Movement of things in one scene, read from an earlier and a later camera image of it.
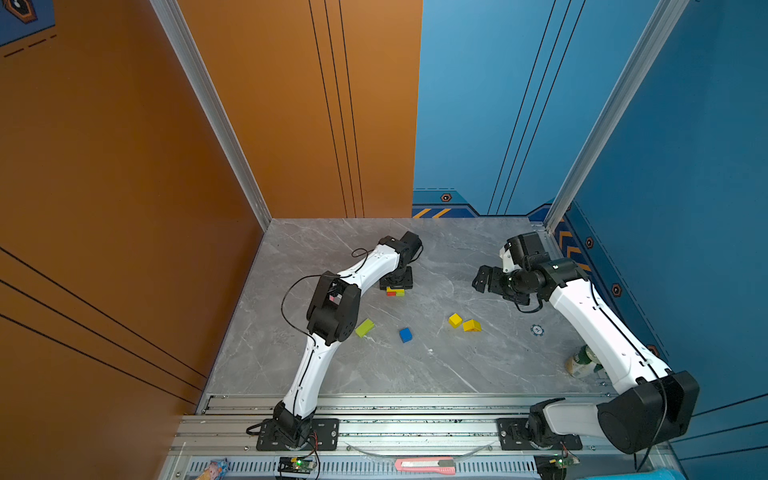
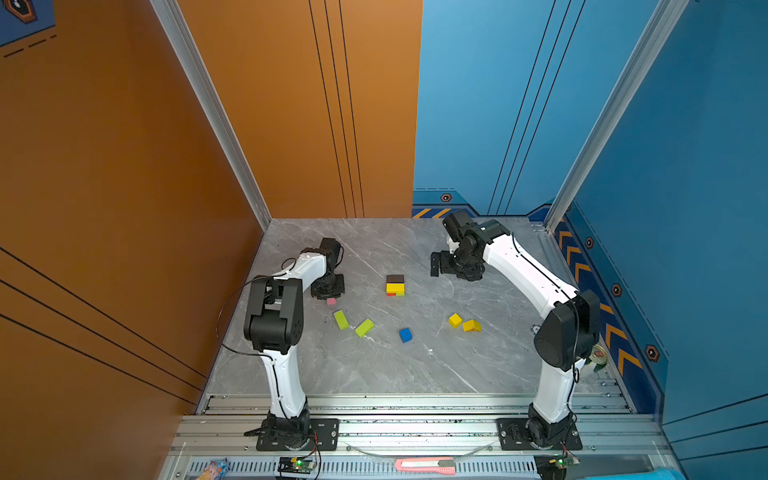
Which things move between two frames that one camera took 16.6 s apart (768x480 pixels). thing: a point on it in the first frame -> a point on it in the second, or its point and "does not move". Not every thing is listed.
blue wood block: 405,335 does not move
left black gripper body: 399,280 -> 332,287
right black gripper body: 510,285 -> 456,263
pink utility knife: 442,465 does not move
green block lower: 364,328 does not move
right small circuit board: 563,462 does not move
